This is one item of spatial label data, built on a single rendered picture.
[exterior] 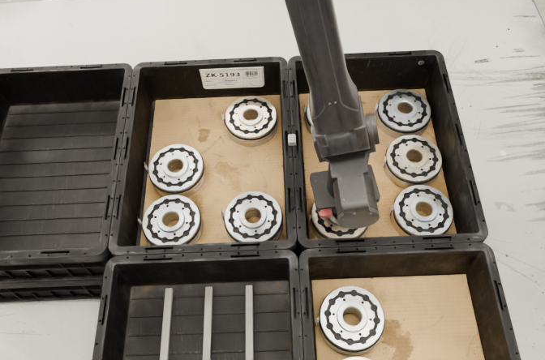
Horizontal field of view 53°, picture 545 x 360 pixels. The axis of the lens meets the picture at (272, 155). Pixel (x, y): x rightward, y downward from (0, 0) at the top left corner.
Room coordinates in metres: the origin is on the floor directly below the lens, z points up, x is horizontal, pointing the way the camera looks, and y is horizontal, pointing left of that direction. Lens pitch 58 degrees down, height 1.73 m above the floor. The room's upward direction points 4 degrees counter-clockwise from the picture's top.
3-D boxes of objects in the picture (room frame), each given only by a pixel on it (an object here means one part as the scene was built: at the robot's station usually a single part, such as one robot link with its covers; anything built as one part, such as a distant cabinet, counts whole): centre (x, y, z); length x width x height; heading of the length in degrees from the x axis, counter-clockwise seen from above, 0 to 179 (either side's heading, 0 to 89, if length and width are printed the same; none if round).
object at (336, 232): (0.41, -0.11, 0.86); 0.10 x 0.10 x 0.01
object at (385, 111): (0.63, -0.26, 0.86); 0.10 x 0.10 x 0.01
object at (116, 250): (0.53, 0.11, 0.92); 0.40 x 0.30 x 0.02; 178
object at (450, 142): (0.52, -0.19, 0.87); 0.40 x 0.30 x 0.11; 178
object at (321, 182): (0.41, -0.11, 0.98); 0.10 x 0.07 x 0.07; 96
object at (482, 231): (0.52, -0.19, 0.92); 0.40 x 0.30 x 0.02; 178
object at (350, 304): (0.23, -0.11, 0.86); 0.05 x 0.05 x 0.01
